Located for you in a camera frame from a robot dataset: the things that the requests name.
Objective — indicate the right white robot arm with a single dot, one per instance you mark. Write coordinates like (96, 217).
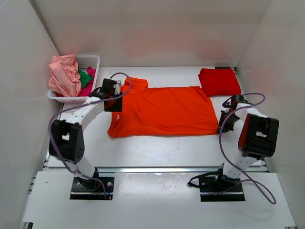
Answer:
(257, 139)

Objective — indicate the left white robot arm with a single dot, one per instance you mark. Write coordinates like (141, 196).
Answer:
(68, 141)

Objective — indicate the green t shirt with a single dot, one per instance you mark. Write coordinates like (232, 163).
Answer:
(84, 78)

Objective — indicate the orange t shirt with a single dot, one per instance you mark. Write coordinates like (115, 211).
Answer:
(165, 111)

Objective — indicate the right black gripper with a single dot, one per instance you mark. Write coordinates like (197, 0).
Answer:
(226, 128)

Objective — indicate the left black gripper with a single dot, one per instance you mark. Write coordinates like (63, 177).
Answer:
(118, 108)

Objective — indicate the black bracket at wall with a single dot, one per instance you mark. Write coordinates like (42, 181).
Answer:
(222, 67)

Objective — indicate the folded red t shirt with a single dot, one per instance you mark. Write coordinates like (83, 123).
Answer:
(219, 82)

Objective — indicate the white plastic basket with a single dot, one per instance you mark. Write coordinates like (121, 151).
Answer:
(84, 61)

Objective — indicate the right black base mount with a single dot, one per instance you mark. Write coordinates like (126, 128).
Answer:
(215, 187)

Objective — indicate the magenta t shirt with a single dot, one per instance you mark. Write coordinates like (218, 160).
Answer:
(87, 90)

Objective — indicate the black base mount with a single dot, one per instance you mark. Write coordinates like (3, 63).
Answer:
(215, 187)
(83, 189)

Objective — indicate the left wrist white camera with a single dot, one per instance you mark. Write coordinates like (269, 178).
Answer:
(118, 87)

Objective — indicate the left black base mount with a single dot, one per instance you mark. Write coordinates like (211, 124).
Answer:
(83, 189)

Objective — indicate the pink t shirt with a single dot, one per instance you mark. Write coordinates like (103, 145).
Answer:
(65, 78)

